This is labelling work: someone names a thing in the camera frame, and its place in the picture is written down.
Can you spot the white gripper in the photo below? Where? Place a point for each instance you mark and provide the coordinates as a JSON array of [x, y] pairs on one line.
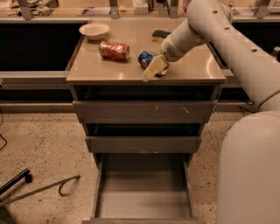
[[170, 50]]

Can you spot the blue pepsi can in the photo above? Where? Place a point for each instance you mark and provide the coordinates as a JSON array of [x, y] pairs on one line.
[[146, 55]]

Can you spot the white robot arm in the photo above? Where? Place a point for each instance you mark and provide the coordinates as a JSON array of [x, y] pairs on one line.
[[248, 190]]

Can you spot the orange soda can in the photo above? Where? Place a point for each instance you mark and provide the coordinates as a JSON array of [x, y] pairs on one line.
[[113, 50]]

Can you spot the top drawer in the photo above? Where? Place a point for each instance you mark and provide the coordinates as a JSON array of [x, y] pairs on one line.
[[144, 112]]

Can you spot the grey drawer cabinet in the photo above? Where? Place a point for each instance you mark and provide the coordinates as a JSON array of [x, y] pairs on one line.
[[143, 127]]

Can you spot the middle drawer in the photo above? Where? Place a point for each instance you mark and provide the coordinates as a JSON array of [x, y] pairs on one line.
[[143, 144]]

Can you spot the open bottom drawer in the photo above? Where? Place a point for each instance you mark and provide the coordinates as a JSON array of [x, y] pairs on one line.
[[143, 189]]

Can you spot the green yellow sponge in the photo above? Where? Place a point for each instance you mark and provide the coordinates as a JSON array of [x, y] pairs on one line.
[[159, 35]]

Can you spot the white bowl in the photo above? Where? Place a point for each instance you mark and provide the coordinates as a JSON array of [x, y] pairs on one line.
[[95, 31]]

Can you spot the grey metal hooked rod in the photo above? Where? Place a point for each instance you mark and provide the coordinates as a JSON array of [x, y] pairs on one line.
[[59, 184]]

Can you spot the black wheeled stand leg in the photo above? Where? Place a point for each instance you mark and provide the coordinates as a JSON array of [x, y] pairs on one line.
[[25, 175]]

